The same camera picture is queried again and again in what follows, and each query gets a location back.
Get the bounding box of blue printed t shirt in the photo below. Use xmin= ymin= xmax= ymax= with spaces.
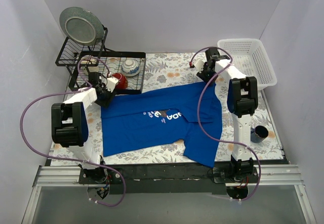
xmin=101 ymin=82 xmax=222 ymax=167

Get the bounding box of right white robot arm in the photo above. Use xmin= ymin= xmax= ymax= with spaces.
xmin=190 ymin=47 xmax=258 ymax=182

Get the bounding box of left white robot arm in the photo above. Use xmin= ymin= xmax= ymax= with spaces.
xmin=51 ymin=77 xmax=119 ymax=184

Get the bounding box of red bowl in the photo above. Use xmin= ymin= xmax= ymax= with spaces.
xmin=112 ymin=73 xmax=128 ymax=89

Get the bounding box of cream mug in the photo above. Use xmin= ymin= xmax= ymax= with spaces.
xmin=80 ymin=56 xmax=99 ymax=75

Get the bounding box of white blue patterned bowl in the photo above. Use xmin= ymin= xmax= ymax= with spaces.
xmin=121 ymin=59 xmax=140 ymax=77

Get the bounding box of white plastic basket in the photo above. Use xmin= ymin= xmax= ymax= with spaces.
xmin=217 ymin=38 xmax=277 ymax=90

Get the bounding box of floral table mat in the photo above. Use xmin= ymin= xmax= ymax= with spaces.
xmin=50 ymin=52 xmax=284 ymax=164

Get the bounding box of grey green plate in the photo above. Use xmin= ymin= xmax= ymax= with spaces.
xmin=59 ymin=7 xmax=104 ymax=46

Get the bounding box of dark blue mug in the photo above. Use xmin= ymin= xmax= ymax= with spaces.
xmin=251 ymin=125 xmax=269 ymax=143

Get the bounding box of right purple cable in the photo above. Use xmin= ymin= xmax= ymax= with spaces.
xmin=189 ymin=47 xmax=261 ymax=201

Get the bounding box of purple cable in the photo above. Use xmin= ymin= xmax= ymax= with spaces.
xmin=189 ymin=47 xmax=261 ymax=201
xmin=20 ymin=55 xmax=127 ymax=207

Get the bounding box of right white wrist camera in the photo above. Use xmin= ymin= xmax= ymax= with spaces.
xmin=190 ymin=59 xmax=205 ymax=73

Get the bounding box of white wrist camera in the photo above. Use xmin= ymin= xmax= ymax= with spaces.
xmin=105 ymin=77 xmax=119 ymax=93
xmin=190 ymin=59 xmax=205 ymax=73

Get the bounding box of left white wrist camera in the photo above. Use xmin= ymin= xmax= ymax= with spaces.
xmin=105 ymin=77 xmax=119 ymax=93

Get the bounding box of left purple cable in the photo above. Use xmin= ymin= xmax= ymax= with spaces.
xmin=20 ymin=55 xmax=127 ymax=207

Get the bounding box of black wire dish rack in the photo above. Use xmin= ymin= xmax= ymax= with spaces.
xmin=55 ymin=27 xmax=146 ymax=95

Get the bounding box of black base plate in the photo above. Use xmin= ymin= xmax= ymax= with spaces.
xmin=78 ymin=161 xmax=258 ymax=195

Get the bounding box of aluminium frame rail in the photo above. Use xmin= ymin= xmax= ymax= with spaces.
xmin=23 ymin=164 xmax=316 ymax=223

